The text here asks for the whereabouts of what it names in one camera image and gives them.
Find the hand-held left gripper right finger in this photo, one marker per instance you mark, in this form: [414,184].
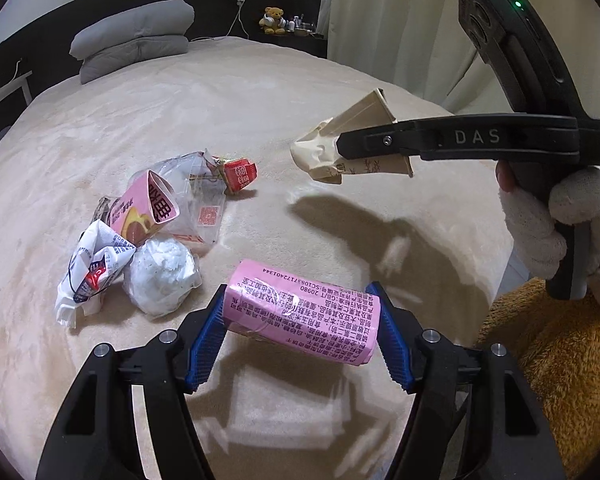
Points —
[395,345]

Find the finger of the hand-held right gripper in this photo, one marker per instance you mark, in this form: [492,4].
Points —
[460,136]

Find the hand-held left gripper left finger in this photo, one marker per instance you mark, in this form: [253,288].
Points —
[207,345]

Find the pink printed drink carton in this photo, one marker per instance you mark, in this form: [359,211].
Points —
[300,310]

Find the crushed beige drink carton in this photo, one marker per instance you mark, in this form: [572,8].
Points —
[315,152]

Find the person's right hand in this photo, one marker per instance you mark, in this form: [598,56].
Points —
[530,230]

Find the crumpled white plastic bag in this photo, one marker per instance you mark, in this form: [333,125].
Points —
[162,275]

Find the cream curtain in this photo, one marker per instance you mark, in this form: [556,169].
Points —
[405,25]

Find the clear plastic bag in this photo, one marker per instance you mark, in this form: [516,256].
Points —
[205,220]

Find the white blue-printed wrapper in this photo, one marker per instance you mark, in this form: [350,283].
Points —
[95,270]

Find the flattened pink carton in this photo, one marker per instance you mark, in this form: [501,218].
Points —
[150,205]

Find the orange fuzzy cloth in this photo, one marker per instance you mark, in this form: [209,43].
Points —
[560,370]

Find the brown snack wrapper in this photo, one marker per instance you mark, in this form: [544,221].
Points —
[105,210]

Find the small red carton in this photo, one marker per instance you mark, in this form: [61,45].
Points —
[237,175]

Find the black nightstand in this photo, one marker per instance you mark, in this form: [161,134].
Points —
[305,45]

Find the group of small bottles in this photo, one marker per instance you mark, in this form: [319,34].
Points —
[302,25]

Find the yellow teddy bear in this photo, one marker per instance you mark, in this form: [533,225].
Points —
[272,21]

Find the beige bed blanket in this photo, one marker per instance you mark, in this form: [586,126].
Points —
[230,100]

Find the flat grey pillow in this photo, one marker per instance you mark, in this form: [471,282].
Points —
[130,57]

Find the large grey pillow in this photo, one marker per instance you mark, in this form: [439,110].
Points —
[140,22]

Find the black headboard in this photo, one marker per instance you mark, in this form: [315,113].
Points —
[45,30]

